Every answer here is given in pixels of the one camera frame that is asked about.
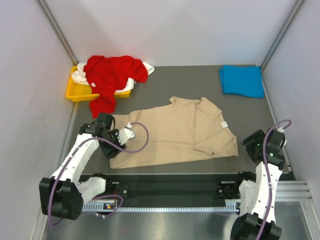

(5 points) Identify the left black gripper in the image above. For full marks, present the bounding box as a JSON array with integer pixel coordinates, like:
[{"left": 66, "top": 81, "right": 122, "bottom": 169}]
[{"left": 100, "top": 129, "right": 127, "bottom": 160}]

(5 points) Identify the beige t shirt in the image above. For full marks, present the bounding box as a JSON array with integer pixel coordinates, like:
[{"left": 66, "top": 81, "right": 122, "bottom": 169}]
[{"left": 110, "top": 96, "right": 239, "bottom": 169}]

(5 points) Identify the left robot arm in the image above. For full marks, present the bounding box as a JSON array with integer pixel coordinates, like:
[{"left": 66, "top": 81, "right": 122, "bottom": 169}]
[{"left": 39, "top": 113, "right": 135, "bottom": 220}]

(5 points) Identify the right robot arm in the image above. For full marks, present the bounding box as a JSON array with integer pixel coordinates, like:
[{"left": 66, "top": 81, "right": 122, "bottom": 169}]
[{"left": 230, "top": 129, "right": 286, "bottom": 240}]

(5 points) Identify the yellow plastic bin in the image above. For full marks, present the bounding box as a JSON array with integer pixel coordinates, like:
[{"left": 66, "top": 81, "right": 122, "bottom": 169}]
[{"left": 65, "top": 66, "right": 131, "bottom": 104}]

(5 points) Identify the red t shirt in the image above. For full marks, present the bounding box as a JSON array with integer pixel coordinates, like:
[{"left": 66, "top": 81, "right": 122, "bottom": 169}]
[{"left": 83, "top": 55, "right": 148, "bottom": 119}]

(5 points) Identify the folded blue t shirt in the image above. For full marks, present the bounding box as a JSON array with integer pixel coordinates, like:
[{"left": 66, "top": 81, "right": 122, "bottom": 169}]
[{"left": 219, "top": 65, "right": 265, "bottom": 99}]

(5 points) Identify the white t shirt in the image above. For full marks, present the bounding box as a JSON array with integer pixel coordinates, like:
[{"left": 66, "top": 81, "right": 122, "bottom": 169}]
[{"left": 71, "top": 62, "right": 155, "bottom": 94}]

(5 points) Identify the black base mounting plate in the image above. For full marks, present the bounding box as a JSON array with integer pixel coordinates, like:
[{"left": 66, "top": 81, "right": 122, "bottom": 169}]
[{"left": 84, "top": 182, "right": 251, "bottom": 201}]

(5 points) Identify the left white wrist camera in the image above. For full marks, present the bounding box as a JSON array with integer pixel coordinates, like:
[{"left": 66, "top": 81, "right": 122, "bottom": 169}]
[{"left": 117, "top": 123, "right": 135, "bottom": 146}]

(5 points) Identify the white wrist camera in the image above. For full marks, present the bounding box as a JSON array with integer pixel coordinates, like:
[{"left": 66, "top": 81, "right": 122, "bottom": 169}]
[
  {"left": 276, "top": 126, "right": 287, "bottom": 147},
  {"left": 117, "top": 123, "right": 135, "bottom": 146}
]

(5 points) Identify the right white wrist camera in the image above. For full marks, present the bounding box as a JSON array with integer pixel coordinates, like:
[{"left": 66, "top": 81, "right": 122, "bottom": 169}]
[{"left": 276, "top": 126, "right": 287, "bottom": 147}]

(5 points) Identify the aluminium frame rail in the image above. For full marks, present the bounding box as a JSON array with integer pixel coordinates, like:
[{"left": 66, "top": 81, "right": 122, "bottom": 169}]
[{"left": 39, "top": 181, "right": 313, "bottom": 201}]

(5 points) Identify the grey slotted cable duct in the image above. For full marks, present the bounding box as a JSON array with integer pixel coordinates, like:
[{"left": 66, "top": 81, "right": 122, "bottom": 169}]
[{"left": 82, "top": 201, "right": 239, "bottom": 213}]

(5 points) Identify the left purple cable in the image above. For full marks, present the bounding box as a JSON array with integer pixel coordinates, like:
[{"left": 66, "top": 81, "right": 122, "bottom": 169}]
[{"left": 47, "top": 122, "right": 150, "bottom": 227}]

